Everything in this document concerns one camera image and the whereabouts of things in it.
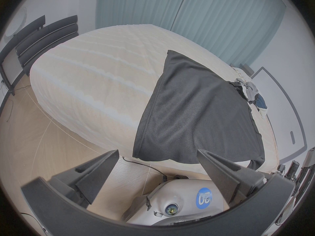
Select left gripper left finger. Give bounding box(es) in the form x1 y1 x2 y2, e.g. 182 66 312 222
49 150 119 208

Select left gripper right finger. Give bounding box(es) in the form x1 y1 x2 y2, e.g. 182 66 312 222
197 149 265 204

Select black T-shirt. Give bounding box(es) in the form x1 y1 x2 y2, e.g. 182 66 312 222
132 49 266 170

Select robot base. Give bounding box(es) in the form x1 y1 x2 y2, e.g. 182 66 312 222
122 174 231 227

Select dark blue garment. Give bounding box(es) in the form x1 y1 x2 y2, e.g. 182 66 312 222
255 95 268 110

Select grey knitted garment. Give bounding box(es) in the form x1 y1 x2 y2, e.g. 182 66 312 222
236 78 259 102

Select bed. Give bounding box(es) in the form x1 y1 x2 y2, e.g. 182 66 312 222
29 24 308 176

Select white printed pillow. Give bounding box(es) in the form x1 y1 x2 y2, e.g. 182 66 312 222
232 67 251 80

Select grey bedside table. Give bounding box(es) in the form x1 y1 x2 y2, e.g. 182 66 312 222
230 63 255 76

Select blue-green curtain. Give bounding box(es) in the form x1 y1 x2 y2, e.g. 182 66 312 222
95 0 191 32
170 0 287 67

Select black cable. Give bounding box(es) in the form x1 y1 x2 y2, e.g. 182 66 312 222
122 156 171 182

